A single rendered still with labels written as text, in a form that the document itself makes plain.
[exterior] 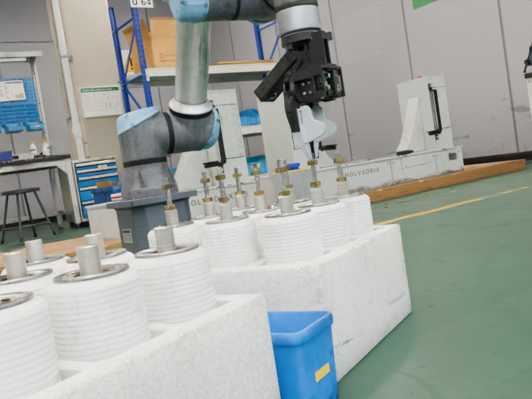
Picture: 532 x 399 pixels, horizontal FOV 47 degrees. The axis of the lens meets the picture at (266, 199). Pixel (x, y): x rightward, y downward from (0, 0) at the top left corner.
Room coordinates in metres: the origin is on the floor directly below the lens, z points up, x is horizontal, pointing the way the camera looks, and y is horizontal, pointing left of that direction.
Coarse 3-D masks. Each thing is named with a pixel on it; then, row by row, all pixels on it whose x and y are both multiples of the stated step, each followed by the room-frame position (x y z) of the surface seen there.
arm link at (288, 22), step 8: (288, 8) 1.05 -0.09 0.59; (296, 8) 1.05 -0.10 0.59; (304, 8) 1.05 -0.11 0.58; (312, 8) 1.06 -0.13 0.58; (280, 16) 1.07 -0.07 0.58; (288, 16) 1.05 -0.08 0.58; (296, 16) 1.05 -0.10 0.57; (304, 16) 1.05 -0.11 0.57; (312, 16) 1.06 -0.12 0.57; (280, 24) 1.07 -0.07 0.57; (288, 24) 1.06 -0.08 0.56; (296, 24) 1.05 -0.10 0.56; (304, 24) 1.05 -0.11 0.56; (312, 24) 1.06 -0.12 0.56; (320, 24) 1.07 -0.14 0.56; (280, 32) 1.07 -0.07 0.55; (288, 32) 1.06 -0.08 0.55; (296, 32) 1.06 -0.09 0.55
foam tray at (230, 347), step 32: (192, 320) 0.66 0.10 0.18; (224, 320) 0.67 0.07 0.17; (256, 320) 0.73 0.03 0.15; (128, 352) 0.57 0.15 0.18; (160, 352) 0.58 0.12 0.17; (192, 352) 0.62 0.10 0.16; (224, 352) 0.67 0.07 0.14; (256, 352) 0.72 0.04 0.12; (64, 384) 0.50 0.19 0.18; (96, 384) 0.51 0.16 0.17; (128, 384) 0.54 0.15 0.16; (160, 384) 0.58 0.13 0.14; (192, 384) 0.61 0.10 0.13; (224, 384) 0.66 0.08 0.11; (256, 384) 0.71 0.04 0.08
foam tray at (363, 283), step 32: (352, 256) 1.00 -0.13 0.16; (384, 256) 1.13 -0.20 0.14; (224, 288) 0.97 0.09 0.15; (256, 288) 0.94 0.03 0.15; (288, 288) 0.92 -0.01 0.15; (320, 288) 0.89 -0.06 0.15; (352, 288) 0.99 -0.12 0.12; (384, 288) 1.11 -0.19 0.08; (352, 320) 0.97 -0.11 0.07; (384, 320) 1.09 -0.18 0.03; (352, 352) 0.96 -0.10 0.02
